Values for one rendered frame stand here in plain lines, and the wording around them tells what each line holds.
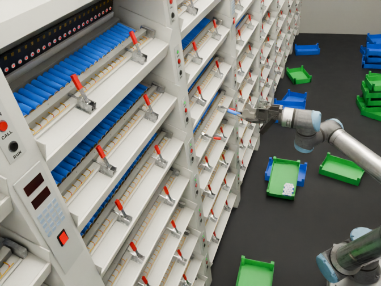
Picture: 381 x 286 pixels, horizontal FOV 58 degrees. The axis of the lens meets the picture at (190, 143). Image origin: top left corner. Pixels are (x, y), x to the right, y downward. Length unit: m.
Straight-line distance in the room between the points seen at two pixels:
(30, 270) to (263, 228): 1.90
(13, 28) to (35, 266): 0.47
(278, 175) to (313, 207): 0.35
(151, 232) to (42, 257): 0.56
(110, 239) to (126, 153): 0.25
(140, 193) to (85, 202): 0.30
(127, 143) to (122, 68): 0.22
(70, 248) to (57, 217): 0.10
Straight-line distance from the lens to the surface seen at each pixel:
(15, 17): 0.67
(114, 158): 0.98
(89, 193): 0.91
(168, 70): 1.20
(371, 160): 1.61
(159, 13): 1.13
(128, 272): 1.22
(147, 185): 1.17
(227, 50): 1.89
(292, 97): 3.88
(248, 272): 2.29
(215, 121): 1.79
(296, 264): 2.35
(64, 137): 0.77
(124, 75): 0.96
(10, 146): 0.66
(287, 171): 2.77
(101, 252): 1.03
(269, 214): 2.58
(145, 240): 1.28
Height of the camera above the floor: 1.95
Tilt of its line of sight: 37 degrees down
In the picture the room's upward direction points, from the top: 8 degrees counter-clockwise
